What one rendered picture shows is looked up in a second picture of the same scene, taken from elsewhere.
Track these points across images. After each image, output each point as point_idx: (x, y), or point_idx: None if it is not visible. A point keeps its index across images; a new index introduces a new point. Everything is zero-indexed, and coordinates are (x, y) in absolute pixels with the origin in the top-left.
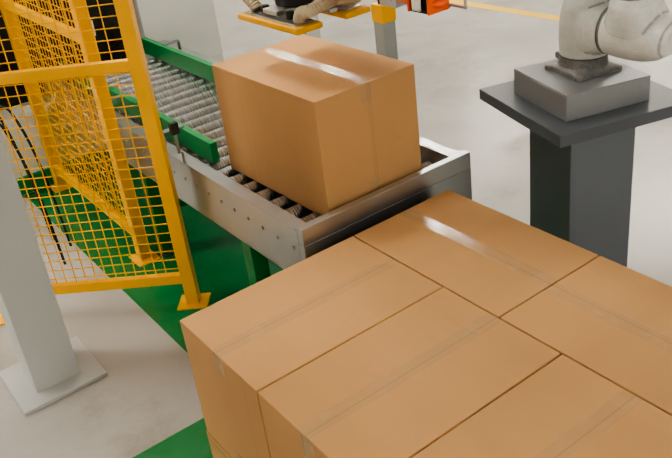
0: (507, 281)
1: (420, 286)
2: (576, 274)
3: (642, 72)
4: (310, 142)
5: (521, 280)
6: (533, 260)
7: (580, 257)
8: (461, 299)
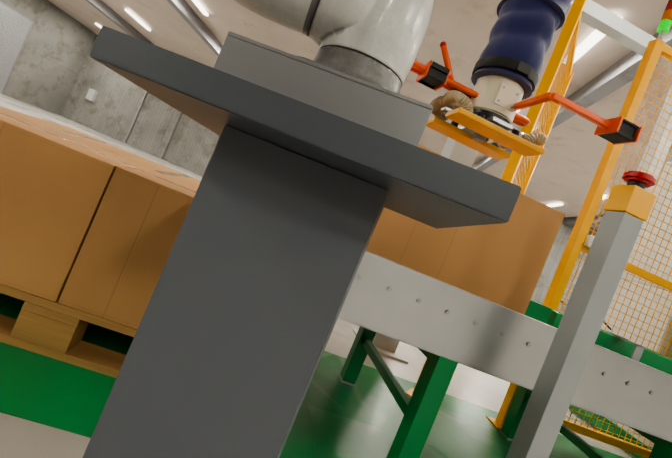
0: (171, 180)
1: None
2: (124, 165)
3: (250, 40)
4: None
5: (162, 177)
6: (168, 182)
7: (131, 170)
8: (188, 184)
